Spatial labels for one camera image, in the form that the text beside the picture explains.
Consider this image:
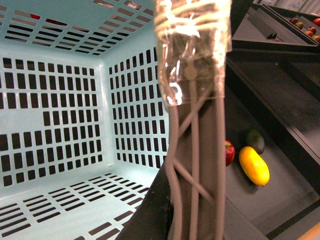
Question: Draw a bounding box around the grey-brown left gripper finger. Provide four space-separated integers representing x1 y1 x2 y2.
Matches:
153 0 232 240

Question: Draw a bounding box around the light blue plastic basket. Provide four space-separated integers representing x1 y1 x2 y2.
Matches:
0 0 169 240

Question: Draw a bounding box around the red apple on table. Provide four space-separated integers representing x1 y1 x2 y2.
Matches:
225 139 236 166

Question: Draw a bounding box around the green avocado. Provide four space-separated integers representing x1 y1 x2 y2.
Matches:
243 128 265 155

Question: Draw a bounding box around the yellow mango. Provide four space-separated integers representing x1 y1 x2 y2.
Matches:
239 146 270 186

